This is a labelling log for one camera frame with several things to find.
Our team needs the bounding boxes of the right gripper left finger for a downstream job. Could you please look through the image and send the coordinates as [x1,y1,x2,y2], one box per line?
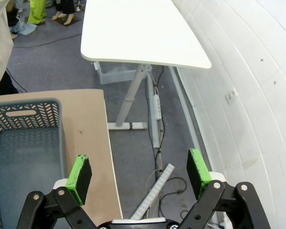
[16,154,98,229]

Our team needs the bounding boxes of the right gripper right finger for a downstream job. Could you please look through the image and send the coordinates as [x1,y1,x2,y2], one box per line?
[178,148,271,229]

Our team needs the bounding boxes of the white perforated bar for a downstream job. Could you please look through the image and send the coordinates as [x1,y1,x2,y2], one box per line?
[130,163,175,220]

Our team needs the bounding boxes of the white power strip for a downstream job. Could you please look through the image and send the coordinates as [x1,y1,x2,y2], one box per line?
[146,76,161,148]
[152,94,162,120]

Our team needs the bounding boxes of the grey plastic lattice basket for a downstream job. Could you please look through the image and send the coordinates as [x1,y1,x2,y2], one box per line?
[0,97,69,229]

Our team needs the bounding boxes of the clear plastic storage bin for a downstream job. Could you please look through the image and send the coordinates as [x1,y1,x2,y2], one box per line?
[95,61,153,85]

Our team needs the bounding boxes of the white table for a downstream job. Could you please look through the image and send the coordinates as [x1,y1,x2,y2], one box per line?
[80,0,212,131]

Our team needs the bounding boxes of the pale blue denim cloth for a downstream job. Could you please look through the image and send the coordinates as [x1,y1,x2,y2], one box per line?
[10,22,37,36]

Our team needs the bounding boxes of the mannequin with black skirt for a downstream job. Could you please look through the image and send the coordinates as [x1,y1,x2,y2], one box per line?
[51,0,76,26]

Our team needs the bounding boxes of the person in green trousers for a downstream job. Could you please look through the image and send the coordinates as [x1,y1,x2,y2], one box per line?
[28,0,48,25]

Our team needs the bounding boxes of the black power cable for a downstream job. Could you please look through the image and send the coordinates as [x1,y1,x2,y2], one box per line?
[152,65,166,182]

